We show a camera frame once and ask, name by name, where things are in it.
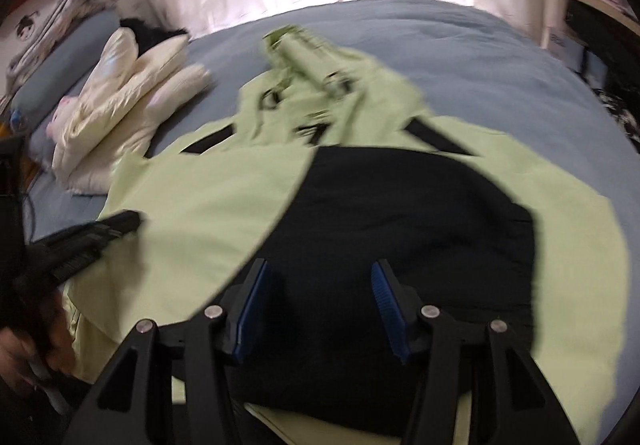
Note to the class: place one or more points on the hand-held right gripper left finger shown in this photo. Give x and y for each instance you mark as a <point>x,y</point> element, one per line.
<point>250,315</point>

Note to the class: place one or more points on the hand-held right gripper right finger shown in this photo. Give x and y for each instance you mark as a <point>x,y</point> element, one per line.
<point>390,315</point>

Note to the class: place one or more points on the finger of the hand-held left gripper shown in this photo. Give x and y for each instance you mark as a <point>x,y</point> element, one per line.
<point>90,237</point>

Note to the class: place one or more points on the green and black hooded jacket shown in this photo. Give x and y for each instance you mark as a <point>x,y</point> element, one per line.
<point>200,205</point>

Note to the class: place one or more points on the person's left hand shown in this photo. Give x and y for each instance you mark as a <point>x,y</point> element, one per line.
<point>17,362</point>

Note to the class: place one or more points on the rolled grey-blue blanket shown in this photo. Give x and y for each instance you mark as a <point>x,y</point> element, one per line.
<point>65,55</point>
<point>40,145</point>

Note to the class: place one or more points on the pink and white plush toy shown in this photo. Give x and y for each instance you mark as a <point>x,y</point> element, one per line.
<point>60,117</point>

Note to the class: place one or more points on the white puffer jacket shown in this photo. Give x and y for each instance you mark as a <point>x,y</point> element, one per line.
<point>125,100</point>

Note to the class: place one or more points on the black furry cloth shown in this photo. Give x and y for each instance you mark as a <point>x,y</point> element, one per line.
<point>150,32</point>

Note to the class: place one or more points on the grey patterned folded blanket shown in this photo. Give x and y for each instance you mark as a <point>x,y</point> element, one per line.
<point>75,0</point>

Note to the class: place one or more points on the bed with grey-blue sheet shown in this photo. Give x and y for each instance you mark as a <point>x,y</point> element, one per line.
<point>475,55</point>

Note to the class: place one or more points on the black white patterned cloth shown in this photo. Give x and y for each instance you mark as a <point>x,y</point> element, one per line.
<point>622,115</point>

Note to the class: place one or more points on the white cardboard box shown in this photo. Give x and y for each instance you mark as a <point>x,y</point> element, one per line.
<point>562,45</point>

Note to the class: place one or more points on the wooden bed frame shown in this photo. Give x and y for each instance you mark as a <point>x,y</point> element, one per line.
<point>32,172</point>

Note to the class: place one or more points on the cartoon wall sticker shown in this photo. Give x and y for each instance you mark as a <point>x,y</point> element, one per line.
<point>30,15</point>

